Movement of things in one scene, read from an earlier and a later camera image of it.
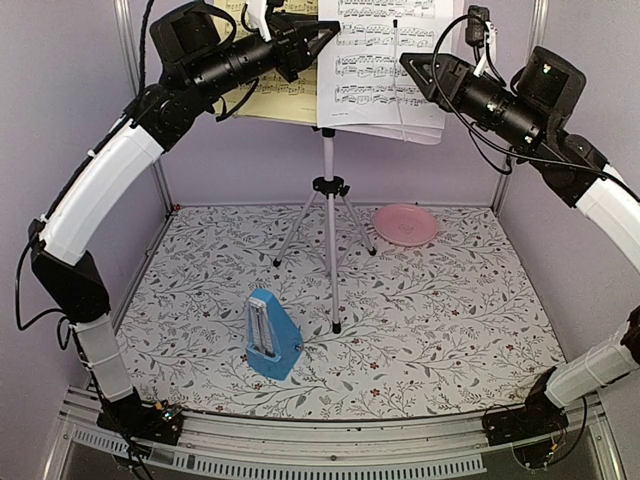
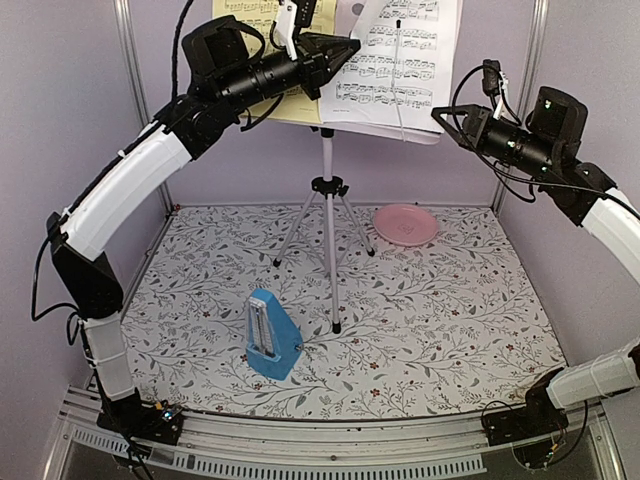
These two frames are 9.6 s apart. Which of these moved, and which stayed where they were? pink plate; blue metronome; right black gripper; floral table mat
Moved: right black gripper
Stayed: pink plate; floral table mat; blue metronome
